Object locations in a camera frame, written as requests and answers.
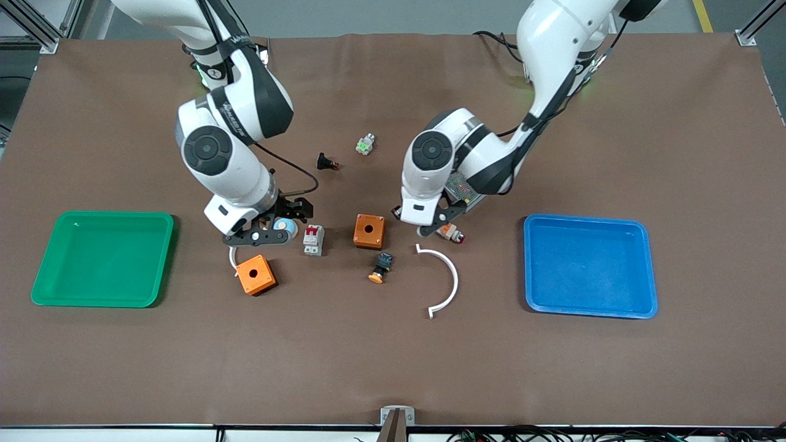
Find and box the green plastic tray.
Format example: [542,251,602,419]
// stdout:
[31,211,176,308]

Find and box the black push button orange cap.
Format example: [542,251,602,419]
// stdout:
[368,251,395,284]

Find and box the black left arm base cable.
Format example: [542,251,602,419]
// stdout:
[473,29,524,63]

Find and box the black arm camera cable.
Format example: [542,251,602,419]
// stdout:
[254,142,320,198]
[496,0,633,139]

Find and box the grey metal bracket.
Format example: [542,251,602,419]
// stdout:
[380,406,416,426]

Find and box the white circuit breaker red switch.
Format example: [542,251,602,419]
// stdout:
[303,225,325,257]

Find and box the metal mesh power supply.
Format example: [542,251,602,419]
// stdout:
[445,172,486,214]

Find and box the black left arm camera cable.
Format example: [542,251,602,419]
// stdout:
[496,0,633,139]

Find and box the aluminium frame profile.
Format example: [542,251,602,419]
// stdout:
[0,0,84,55]
[735,0,786,47]

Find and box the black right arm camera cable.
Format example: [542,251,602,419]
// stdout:
[254,142,320,198]

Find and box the large white curved clamp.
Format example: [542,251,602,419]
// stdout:
[416,244,459,320]

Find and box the blue plastic tray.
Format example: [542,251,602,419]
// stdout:
[523,213,659,320]

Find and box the orange push-button enclosure box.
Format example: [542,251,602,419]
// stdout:
[236,254,278,297]
[353,214,387,250]

